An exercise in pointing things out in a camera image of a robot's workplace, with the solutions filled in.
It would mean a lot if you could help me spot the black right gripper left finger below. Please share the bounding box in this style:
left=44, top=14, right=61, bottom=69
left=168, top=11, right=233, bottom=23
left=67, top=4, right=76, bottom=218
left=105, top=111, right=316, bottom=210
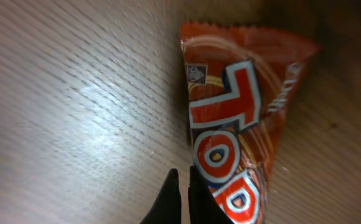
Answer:
left=141, top=169, right=182, bottom=224

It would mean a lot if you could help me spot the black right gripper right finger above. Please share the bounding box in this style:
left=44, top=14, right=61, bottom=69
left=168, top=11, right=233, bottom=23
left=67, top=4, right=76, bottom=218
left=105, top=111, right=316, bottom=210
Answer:
left=188, top=166, right=233, bottom=224

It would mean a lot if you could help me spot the red Top chocolate bar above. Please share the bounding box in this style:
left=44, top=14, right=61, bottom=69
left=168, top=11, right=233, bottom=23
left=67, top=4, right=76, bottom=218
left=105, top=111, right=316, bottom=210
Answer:
left=180, top=22, right=318, bottom=223

